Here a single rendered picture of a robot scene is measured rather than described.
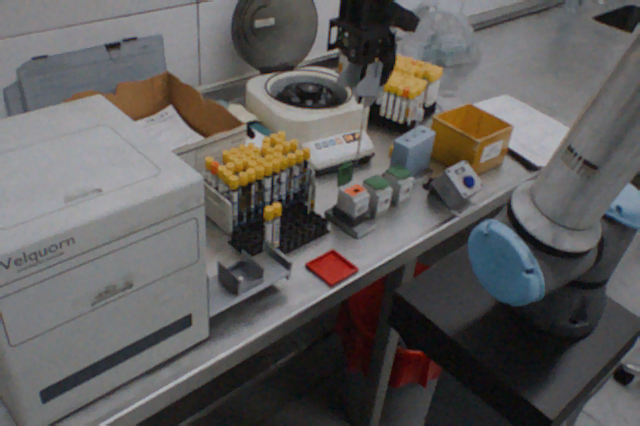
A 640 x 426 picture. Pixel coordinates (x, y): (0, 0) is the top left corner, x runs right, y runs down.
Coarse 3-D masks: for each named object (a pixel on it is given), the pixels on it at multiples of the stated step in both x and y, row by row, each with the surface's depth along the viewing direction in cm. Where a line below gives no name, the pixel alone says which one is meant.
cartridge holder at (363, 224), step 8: (328, 208) 123; (336, 208) 120; (368, 208) 120; (328, 216) 122; (336, 216) 121; (344, 216) 119; (360, 216) 119; (368, 216) 121; (344, 224) 120; (352, 224) 118; (360, 224) 120; (368, 224) 120; (376, 224) 121; (352, 232) 119; (360, 232) 118
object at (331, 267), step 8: (320, 256) 112; (328, 256) 113; (336, 256) 113; (312, 264) 111; (320, 264) 111; (328, 264) 112; (336, 264) 112; (344, 264) 112; (352, 264) 111; (312, 272) 110; (320, 272) 109; (328, 272) 110; (336, 272) 110; (344, 272) 110; (352, 272) 110; (328, 280) 107; (336, 280) 107
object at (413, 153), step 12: (408, 132) 133; (420, 132) 133; (432, 132) 134; (396, 144) 130; (408, 144) 129; (420, 144) 131; (432, 144) 136; (396, 156) 131; (408, 156) 129; (420, 156) 134; (408, 168) 132; (420, 168) 137; (420, 180) 136
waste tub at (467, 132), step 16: (448, 112) 143; (464, 112) 148; (480, 112) 146; (432, 128) 142; (448, 128) 138; (464, 128) 151; (480, 128) 147; (496, 128) 144; (512, 128) 140; (448, 144) 139; (464, 144) 136; (480, 144) 134; (496, 144) 139; (448, 160) 141; (480, 160) 138; (496, 160) 143
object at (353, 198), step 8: (352, 184) 119; (344, 192) 117; (352, 192) 117; (360, 192) 117; (344, 200) 118; (352, 200) 116; (360, 200) 117; (368, 200) 119; (344, 208) 119; (352, 208) 117; (360, 208) 118; (352, 216) 118
